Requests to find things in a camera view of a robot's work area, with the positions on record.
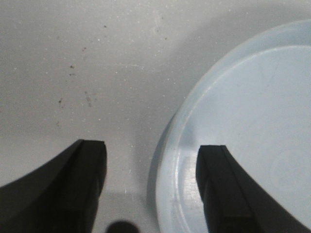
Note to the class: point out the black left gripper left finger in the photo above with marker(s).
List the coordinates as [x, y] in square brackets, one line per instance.
[61, 196]

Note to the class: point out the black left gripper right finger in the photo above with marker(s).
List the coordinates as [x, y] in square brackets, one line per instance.
[233, 201]

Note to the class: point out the light blue round plate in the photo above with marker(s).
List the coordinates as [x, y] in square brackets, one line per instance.
[256, 101]

